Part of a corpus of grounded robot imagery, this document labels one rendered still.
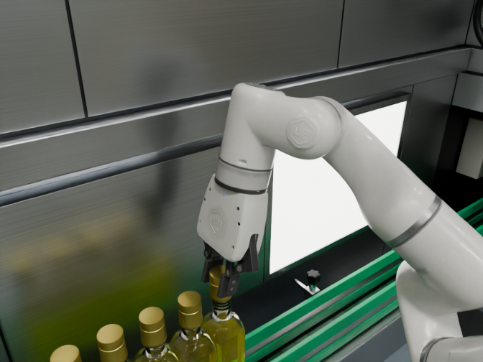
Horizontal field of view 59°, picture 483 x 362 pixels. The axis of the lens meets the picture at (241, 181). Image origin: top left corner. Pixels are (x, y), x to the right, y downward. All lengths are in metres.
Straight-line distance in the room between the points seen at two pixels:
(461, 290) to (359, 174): 0.19
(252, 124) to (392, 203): 0.19
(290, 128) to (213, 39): 0.24
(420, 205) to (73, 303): 0.51
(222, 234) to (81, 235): 0.20
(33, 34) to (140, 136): 0.19
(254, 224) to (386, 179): 0.18
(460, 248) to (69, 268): 0.52
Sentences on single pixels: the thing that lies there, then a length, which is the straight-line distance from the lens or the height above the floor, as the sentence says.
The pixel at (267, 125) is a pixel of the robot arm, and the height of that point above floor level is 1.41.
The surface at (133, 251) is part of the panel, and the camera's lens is 0.71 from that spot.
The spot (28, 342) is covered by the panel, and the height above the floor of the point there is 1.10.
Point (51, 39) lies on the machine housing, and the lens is 0.60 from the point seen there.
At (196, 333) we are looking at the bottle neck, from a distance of 0.67.
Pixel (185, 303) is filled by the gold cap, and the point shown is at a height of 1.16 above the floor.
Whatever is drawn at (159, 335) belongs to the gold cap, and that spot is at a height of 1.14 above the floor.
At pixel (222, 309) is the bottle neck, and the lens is 0.68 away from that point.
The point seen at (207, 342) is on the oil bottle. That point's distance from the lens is 0.68.
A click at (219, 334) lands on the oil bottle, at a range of 0.70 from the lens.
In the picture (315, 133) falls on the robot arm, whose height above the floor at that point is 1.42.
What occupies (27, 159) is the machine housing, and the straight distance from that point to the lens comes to 0.60.
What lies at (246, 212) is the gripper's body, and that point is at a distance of 0.56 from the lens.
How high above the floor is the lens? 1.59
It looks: 27 degrees down
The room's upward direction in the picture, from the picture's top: straight up
